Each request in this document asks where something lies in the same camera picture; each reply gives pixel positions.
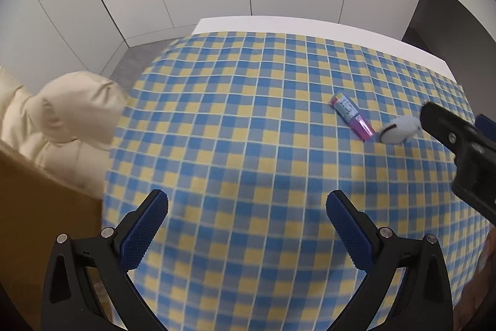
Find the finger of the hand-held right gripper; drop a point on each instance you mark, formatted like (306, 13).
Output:
(445, 125)
(488, 127)

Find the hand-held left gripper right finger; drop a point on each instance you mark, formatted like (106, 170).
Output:
(348, 230)

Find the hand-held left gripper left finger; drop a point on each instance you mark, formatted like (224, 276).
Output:
(143, 230)

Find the grey white oval object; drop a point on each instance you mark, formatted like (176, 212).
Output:
(399, 129)

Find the brown cardboard box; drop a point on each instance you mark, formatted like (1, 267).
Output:
(23, 218)

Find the purple tube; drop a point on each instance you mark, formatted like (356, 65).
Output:
(350, 114)

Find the blue yellow checkered tablecloth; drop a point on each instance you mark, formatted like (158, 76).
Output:
(252, 121)

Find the cream padded chair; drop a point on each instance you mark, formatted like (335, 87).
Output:
(69, 102)

